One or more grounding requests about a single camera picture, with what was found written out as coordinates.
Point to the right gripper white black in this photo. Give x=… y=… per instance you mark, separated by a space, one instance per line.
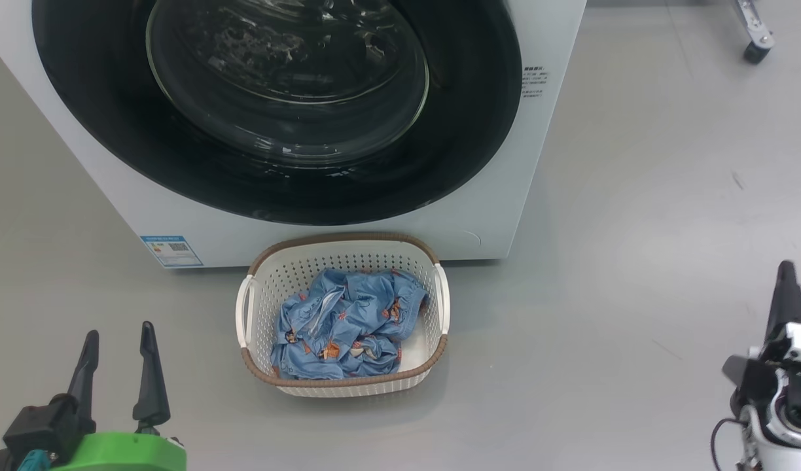
x=767 y=386

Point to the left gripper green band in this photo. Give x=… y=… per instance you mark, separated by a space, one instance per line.
x=112 y=454

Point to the blue patterned clothes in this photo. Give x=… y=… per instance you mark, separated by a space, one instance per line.
x=348 y=320

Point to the round dark washing machine door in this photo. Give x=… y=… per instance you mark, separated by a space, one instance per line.
x=112 y=131

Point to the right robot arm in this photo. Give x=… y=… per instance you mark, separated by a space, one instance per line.
x=786 y=459

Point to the white perforated laundry basket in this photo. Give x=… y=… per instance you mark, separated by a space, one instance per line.
x=269 y=275

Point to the white front-load washing machine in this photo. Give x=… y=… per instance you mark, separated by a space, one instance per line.
x=492 y=216

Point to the blue energy label sticker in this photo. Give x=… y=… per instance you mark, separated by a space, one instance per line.
x=171 y=252

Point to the metal partition foot with caster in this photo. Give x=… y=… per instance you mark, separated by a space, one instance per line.
x=759 y=49

